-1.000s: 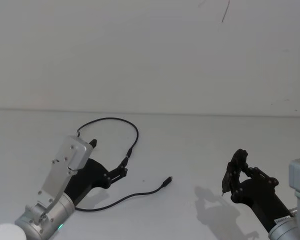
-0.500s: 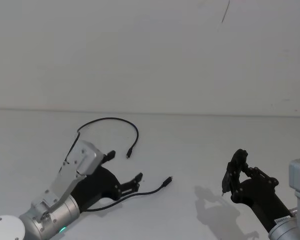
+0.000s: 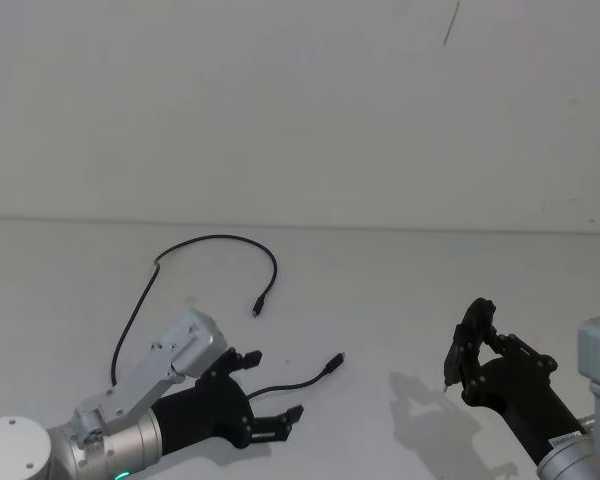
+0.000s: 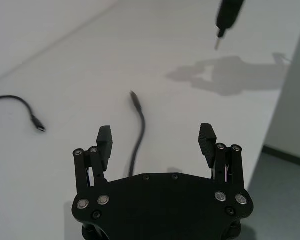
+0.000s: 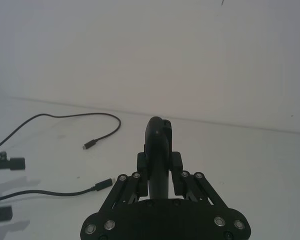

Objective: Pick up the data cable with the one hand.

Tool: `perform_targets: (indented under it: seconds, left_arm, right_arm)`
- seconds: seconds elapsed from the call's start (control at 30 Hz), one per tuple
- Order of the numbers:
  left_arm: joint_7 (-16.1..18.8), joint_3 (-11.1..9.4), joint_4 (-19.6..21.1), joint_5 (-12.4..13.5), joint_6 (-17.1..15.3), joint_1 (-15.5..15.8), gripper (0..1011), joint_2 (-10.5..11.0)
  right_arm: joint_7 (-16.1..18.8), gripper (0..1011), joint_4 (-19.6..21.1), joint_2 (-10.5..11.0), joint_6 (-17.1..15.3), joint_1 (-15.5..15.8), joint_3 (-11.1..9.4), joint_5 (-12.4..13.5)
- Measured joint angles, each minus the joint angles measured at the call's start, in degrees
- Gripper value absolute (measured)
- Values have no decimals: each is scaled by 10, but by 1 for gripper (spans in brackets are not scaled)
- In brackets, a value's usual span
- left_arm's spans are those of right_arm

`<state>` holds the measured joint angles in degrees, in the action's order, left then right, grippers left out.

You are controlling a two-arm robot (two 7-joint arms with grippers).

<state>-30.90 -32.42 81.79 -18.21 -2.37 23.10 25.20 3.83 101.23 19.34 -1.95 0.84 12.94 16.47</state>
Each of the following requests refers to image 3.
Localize plain pale wall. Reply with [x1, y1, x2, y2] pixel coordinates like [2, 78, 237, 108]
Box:
[0, 0, 600, 235]

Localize black plug with silver tip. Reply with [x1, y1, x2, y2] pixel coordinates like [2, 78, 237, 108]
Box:
[441, 337, 461, 396]

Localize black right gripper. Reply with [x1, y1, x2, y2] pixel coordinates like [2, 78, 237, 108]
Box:
[453, 297, 587, 465]

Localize black cable with two plugs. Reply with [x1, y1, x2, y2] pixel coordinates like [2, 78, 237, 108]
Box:
[110, 234, 347, 402]

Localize white table cloth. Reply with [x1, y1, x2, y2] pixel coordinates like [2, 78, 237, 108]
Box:
[0, 215, 600, 480]

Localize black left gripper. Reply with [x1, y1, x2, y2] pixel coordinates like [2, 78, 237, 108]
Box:
[151, 347, 305, 457]

